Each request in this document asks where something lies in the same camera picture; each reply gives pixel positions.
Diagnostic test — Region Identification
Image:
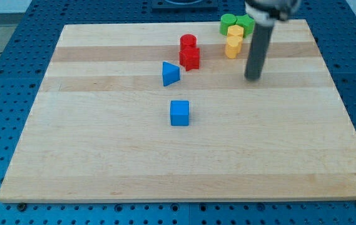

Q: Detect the green star block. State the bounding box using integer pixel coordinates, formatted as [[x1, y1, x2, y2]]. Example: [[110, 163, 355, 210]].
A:
[[236, 14, 255, 38]]

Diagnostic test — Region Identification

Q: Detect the blue cube block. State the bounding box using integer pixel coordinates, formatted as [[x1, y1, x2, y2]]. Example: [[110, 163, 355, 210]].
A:
[[170, 100, 190, 126]]

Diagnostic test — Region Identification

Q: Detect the red cylinder block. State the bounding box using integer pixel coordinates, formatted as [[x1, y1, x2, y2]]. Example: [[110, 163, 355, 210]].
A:
[[180, 34, 197, 51]]

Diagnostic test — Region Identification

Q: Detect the wooden board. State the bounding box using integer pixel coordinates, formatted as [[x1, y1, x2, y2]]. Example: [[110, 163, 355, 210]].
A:
[[0, 19, 356, 203]]

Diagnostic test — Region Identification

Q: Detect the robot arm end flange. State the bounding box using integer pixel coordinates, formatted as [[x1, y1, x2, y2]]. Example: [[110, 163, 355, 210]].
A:
[[245, 0, 301, 27]]

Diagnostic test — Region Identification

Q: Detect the green cylinder block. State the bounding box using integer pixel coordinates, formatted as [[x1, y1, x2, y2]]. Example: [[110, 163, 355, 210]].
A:
[[220, 13, 237, 36]]

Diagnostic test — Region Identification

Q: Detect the red star block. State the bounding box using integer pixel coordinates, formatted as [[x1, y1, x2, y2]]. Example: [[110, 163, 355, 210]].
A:
[[179, 47, 200, 71]]

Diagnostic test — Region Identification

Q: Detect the yellow heart block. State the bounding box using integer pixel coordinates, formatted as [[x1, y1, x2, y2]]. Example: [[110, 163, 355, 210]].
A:
[[225, 36, 243, 59]]

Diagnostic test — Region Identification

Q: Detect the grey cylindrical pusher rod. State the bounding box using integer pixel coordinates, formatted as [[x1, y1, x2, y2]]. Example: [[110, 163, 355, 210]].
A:
[[244, 23, 273, 81]]

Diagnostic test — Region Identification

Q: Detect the yellow hexagon block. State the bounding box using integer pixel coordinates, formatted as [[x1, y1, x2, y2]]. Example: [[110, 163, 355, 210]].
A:
[[227, 24, 245, 38]]

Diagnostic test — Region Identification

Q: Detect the blue triangle block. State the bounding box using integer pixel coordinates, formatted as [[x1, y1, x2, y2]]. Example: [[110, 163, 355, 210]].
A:
[[162, 61, 180, 86]]

